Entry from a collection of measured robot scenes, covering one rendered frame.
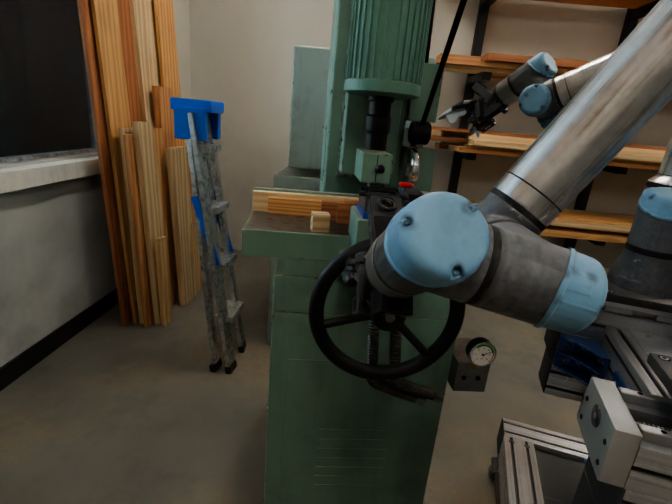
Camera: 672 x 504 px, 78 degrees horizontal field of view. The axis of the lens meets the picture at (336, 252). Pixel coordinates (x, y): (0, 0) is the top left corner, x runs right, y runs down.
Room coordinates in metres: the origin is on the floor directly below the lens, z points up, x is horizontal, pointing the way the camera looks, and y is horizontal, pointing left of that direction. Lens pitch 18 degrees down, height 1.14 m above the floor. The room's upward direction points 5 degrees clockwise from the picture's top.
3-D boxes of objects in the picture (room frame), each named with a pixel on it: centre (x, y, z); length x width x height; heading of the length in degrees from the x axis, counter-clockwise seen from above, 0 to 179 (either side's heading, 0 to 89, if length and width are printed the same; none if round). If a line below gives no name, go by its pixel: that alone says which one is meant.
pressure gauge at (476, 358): (0.84, -0.35, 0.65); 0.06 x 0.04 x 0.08; 95
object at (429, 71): (1.26, -0.20, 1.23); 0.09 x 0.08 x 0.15; 5
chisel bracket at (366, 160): (1.05, -0.07, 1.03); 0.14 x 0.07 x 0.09; 5
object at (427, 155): (1.23, -0.21, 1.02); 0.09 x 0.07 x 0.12; 95
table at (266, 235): (0.92, -0.09, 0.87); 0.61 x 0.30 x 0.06; 95
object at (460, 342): (0.91, -0.35, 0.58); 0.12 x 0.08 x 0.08; 5
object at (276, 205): (1.03, -0.13, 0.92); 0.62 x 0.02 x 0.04; 95
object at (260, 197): (1.05, -0.08, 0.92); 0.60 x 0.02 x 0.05; 95
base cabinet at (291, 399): (1.15, -0.06, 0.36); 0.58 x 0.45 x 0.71; 5
